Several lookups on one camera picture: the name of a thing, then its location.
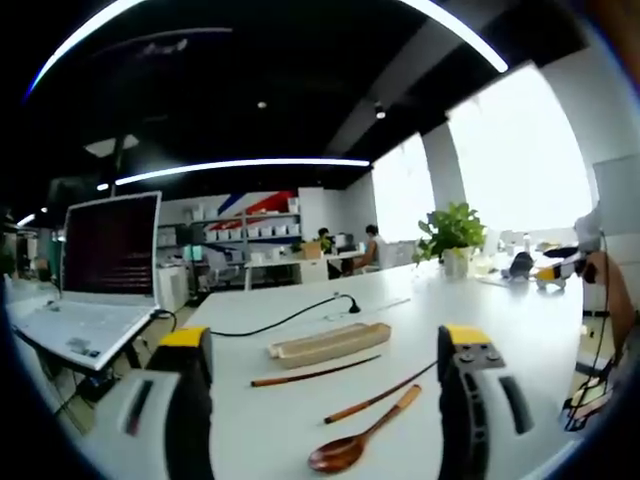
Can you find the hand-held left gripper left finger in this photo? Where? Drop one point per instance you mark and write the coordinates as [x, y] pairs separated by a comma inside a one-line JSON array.
[[165, 430]]

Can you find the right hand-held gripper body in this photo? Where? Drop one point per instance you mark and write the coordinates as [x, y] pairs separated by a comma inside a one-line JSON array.
[[591, 227]]

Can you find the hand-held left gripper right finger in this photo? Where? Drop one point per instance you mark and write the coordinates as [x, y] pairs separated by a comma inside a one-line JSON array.
[[470, 420]]

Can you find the brown wooden chopstick utensil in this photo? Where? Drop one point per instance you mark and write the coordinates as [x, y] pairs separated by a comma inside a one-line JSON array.
[[375, 400], [310, 372]]

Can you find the brown wooden spoon utensil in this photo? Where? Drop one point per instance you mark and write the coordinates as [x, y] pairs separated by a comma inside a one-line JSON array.
[[335, 454]]

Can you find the beige wooden cutlery case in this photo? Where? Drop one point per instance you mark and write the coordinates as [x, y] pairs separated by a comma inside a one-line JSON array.
[[330, 346]]

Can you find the small black object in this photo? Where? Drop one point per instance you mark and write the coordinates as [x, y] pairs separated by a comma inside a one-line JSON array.
[[521, 263]]

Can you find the green potted plant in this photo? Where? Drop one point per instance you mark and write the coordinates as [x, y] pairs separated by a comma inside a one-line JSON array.
[[457, 235]]

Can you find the office chair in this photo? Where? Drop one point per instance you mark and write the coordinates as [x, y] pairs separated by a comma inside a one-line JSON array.
[[222, 267]]

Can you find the white laptop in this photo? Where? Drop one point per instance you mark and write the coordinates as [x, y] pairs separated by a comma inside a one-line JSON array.
[[107, 245]]

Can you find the white office desk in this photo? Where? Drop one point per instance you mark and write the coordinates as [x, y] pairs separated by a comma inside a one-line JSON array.
[[295, 270]]

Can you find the shelf with white boxes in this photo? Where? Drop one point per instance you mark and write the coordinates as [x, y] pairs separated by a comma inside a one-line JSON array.
[[250, 231]]

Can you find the cardboard box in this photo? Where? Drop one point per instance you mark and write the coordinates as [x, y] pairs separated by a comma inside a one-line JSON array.
[[311, 250]]

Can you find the straight ceiling light strip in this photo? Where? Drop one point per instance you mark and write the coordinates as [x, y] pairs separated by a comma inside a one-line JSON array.
[[240, 167]]

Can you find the curved ceiling light strip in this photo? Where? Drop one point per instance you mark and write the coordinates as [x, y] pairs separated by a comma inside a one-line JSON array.
[[100, 37]]

